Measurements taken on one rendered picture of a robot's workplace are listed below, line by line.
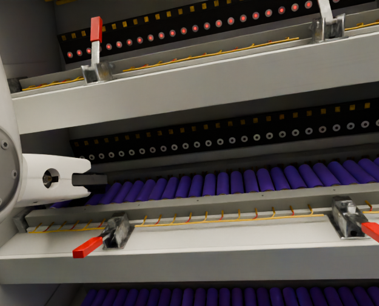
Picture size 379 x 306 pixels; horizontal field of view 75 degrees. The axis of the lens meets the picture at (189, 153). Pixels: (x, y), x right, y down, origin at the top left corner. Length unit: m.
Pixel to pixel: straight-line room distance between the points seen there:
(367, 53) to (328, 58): 0.03
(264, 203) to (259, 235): 0.04
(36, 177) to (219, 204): 0.20
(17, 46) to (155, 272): 0.42
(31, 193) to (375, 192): 0.36
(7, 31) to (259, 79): 0.41
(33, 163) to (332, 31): 0.33
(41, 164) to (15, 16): 0.34
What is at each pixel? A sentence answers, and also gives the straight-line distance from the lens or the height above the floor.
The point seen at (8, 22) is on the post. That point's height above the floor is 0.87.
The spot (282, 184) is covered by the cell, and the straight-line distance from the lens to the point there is 0.36.
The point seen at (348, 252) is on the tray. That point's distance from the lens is 0.31.
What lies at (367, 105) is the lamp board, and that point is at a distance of 0.46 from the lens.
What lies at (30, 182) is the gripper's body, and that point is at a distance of 0.27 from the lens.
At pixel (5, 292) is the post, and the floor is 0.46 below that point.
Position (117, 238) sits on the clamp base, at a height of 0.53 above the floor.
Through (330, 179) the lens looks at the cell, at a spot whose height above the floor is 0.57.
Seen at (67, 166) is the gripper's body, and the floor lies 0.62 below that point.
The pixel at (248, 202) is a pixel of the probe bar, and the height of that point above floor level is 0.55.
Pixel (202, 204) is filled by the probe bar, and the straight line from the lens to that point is 0.32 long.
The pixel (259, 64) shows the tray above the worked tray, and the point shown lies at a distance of 0.28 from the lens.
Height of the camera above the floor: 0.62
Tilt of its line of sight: level
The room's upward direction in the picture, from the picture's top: 7 degrees counter-clockwise
